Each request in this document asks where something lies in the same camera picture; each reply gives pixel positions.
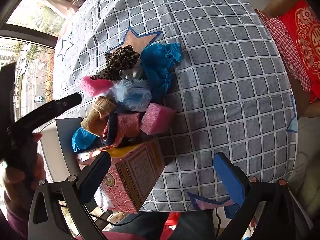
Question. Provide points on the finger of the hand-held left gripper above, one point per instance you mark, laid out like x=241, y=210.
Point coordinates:
x=57, y=105

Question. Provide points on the white polka dot cloth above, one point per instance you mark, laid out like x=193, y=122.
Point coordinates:
x=132, y=73

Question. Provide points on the pink patterned cardboard box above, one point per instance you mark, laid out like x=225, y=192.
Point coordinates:
x=135, y=170

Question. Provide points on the red checked cloth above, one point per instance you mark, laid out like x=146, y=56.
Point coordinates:
x=282, y=42

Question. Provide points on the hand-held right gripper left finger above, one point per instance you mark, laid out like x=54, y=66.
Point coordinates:
x=96, y=177

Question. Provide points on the person's left forearm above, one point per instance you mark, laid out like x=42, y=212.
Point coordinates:
x=12, y=220

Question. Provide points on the large blue cloth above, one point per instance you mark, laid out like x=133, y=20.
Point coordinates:
x=157, y=67

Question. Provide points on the leopard print cloth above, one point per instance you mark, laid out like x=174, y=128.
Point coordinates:
x=120, y=60

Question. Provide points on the grey storage box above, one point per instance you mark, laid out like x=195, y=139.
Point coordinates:
x=65, y=135

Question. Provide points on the person's left hand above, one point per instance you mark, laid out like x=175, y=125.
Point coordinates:
x=37, y=165

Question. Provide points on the light blue fluffy duster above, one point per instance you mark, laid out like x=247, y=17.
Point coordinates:
x=135, y=95

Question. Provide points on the pink and navy sock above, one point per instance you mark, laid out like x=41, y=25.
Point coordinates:
x=126, y=125

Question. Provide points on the beige cloth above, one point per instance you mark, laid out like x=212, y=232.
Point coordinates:
x=97, y=120

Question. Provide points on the small blue cloth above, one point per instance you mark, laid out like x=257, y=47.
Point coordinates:
x=82, y=140

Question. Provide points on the red gold-patterned cushion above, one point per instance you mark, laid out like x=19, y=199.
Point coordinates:
x=305, y=42

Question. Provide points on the grey checked star blanket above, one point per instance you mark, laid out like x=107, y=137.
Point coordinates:
x=225, y=80

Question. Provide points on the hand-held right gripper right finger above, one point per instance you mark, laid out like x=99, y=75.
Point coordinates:
x=228, y=177

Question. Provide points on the pink sponge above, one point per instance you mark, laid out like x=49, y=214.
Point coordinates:
x=92, y=86
x=157, y=118

